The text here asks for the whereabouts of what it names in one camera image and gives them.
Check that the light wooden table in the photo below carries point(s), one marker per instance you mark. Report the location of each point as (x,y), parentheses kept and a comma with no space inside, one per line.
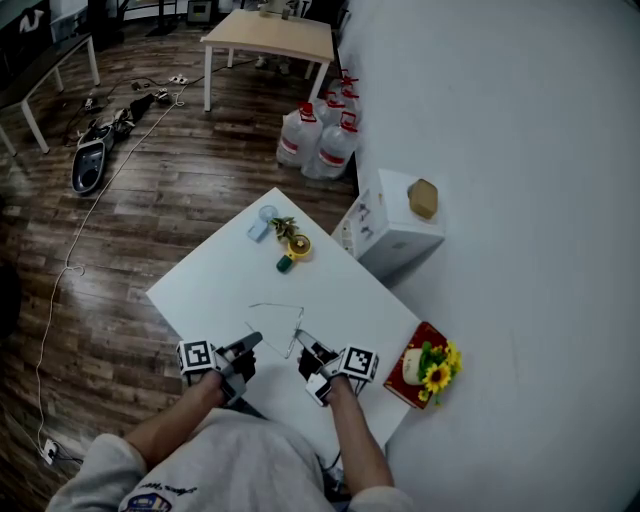
(272,31)

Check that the person's grey sweatshirt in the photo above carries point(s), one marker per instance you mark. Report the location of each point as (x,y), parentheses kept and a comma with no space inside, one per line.
(235,470)

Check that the person's right forearm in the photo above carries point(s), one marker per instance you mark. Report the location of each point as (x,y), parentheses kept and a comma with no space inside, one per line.
(362,445)

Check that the red book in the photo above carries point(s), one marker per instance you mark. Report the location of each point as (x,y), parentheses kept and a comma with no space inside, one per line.
(400,380)

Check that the small green plant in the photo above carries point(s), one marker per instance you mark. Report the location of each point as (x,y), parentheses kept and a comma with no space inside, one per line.
(284,227)

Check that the white power strip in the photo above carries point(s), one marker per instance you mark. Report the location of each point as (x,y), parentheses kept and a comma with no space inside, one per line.
(49,451)
(178,79)

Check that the person's left forearm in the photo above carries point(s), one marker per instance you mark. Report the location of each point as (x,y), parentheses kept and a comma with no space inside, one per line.
(170,425)

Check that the clear storage bin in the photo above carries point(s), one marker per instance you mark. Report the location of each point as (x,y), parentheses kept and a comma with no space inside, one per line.
(70,22)

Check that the white cardboard box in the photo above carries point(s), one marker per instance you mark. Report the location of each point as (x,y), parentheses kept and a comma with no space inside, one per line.
(400,225)

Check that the black desk with white legs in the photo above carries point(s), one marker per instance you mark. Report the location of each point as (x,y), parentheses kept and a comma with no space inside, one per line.
(30,70)

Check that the clear water jug red cap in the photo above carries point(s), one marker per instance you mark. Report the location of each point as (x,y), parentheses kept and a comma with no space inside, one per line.
(350,96)
(327,110)
(299,139)
(334,150)

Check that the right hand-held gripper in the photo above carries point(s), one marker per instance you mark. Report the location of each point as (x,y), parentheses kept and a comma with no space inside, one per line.
(359,363)

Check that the light blue handheld fan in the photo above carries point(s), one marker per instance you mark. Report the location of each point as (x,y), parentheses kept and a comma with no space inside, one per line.
(260,226)

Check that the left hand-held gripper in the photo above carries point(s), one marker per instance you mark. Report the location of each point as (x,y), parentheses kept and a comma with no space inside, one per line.
(198,356)

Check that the black framed monitor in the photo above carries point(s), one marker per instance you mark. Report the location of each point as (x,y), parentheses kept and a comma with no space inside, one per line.
(199,10)

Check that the black cloth heap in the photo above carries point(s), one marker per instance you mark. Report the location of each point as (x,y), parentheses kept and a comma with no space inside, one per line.
(135,111)

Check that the sunflowers in white pot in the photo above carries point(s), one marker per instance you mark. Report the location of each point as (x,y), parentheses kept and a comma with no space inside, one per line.
(436,372)

